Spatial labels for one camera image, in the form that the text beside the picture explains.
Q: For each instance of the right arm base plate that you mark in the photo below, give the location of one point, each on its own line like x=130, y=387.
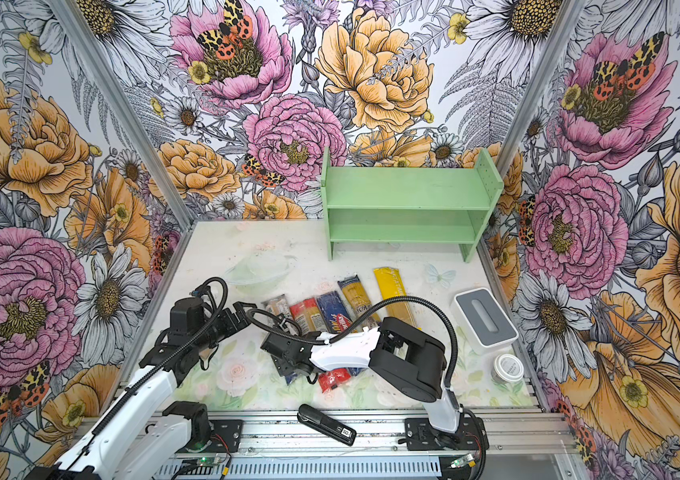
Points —
x=471, y=435

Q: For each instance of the clear spaghetti bag dark ends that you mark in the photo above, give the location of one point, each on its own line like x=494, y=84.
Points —
x=279, y=307

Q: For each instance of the aluminium frame rail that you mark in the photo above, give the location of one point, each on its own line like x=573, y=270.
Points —
x=524, y=444

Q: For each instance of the green wooden shelf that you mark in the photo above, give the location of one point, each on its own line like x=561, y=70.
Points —
x=409, y=205

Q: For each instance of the blue and clear spaghetti bag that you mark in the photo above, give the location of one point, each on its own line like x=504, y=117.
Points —
x=358, y=301

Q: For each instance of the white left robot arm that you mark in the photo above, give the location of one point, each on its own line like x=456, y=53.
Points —
x=122, y=444

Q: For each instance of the blue Barilla spaghetti bag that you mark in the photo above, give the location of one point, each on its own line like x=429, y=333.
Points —
x=334, y=313

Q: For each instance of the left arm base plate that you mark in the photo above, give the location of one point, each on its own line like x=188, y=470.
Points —
x=217, y=435

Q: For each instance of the yellow pasta bag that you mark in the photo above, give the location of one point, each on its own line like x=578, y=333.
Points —
x=391, y=285

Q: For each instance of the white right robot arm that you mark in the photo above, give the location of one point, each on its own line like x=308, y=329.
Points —
x=413, y=362

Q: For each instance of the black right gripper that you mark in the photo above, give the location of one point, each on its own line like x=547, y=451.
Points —
x=282, y=365

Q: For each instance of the white grey tissue box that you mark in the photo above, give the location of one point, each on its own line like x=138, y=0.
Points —
x=487, y=326

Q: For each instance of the red spaghetti bag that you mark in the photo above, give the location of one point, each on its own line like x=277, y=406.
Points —
x=308, y=316

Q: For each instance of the small white lidded jar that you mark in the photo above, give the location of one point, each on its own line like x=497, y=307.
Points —
x=507, y=368

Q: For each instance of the black handheld device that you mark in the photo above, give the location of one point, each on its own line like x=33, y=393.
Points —
x=322, y=423

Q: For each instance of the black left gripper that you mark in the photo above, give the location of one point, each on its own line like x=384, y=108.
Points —
x=226, y=316

